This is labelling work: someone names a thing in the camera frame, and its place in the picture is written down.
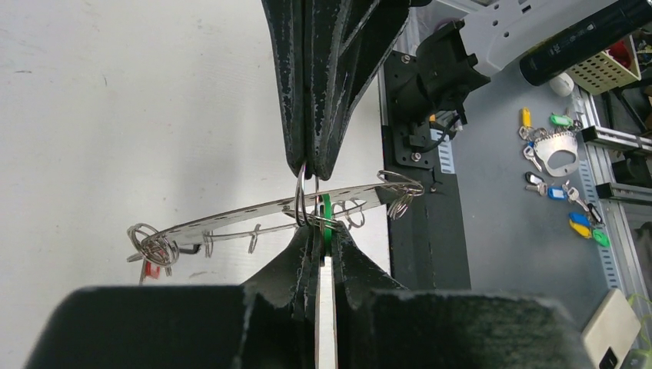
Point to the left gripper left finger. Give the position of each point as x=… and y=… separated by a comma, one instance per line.
x=281, y=321

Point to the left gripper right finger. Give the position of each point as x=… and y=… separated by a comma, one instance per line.
x=357, y=283

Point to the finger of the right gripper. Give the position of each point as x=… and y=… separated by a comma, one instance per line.
x=346, y=41
x=290, y=39

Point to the green headed key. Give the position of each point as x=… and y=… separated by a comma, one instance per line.
x=326, y=213

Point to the red tagged key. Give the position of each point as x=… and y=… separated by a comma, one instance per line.
x=149, y=273

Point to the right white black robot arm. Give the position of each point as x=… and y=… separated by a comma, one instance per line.
x=500, y=33

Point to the spare silver keyring disc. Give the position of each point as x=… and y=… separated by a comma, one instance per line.
x=555, y=152

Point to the yellow key tag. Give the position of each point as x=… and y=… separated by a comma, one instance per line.
x=526, y=118

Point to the blue key tag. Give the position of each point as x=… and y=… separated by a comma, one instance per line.
x=557, y=193

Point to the green key tag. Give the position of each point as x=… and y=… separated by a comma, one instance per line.
x=561, y=121

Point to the beige perforated basket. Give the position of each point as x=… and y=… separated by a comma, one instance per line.
x=612, y=68

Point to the white smartphone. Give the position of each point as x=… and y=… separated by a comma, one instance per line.
x=611, y=332

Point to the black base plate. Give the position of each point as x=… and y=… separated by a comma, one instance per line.
x=427, y=245

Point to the right white cable duct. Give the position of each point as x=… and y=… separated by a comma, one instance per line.
x=445, y=154

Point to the aluminium frame rail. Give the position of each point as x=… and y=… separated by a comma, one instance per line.
x=625, y=210

